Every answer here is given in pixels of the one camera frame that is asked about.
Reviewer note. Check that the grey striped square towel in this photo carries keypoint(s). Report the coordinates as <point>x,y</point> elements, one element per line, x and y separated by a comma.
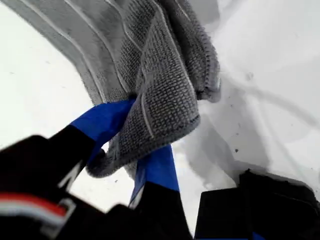
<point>162,100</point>

